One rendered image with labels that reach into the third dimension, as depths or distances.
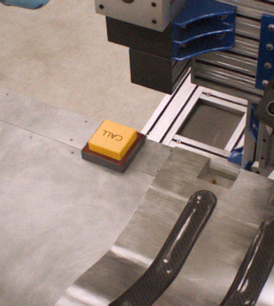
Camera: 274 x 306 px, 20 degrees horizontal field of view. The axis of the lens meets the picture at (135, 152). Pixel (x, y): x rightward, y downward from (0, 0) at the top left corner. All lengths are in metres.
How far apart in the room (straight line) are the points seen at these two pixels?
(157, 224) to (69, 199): 0.20
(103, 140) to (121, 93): 1.30
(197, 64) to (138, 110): 0.97
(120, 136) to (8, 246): 0.26
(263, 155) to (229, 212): 0.73
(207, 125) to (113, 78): 0.56
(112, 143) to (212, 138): 0.89
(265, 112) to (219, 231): 0.19
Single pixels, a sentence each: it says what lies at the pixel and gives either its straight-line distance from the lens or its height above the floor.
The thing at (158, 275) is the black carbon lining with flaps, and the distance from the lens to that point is 1.05.
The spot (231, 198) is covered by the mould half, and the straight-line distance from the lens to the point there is 1.12.
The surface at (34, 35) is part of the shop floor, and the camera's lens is 2.84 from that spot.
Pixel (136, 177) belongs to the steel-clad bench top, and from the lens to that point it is 1.27.
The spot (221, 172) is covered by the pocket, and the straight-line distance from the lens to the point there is 1.18.
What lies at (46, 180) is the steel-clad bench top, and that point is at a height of 0.80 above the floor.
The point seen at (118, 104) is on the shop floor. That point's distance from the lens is 2.54.
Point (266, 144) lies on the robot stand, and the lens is 1.80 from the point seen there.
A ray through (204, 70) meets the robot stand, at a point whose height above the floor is 0.73.
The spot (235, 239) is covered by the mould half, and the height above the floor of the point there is 0.89.
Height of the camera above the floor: 1.76
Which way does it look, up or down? 48 degrees down
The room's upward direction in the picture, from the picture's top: 4 degrees counter-clockwise
